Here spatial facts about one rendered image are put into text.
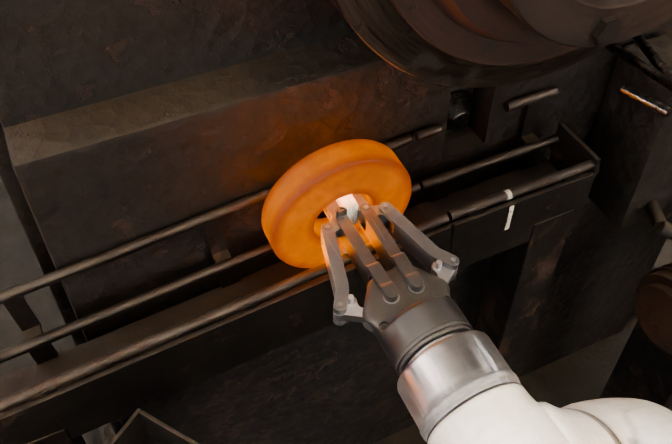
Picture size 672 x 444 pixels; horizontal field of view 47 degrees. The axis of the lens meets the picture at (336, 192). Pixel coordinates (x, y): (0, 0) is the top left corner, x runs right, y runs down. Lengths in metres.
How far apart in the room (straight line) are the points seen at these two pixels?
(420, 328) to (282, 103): 0.26
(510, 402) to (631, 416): 0.13
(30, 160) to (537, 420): 0.47
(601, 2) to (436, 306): 0.27
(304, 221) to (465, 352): 0.22
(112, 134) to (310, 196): 0.19
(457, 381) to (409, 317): 0.07
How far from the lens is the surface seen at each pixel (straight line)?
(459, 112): 0.92
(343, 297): 0.68
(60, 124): 0.75
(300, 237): 0.76
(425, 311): 0.65
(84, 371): 0.80
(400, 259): 0.70
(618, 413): 0.71
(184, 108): 0.74
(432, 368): 0.62
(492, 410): 0.60
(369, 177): 0.74
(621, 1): 0.64
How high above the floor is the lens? 1.34
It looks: 46 degrees down
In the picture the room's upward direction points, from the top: straight up
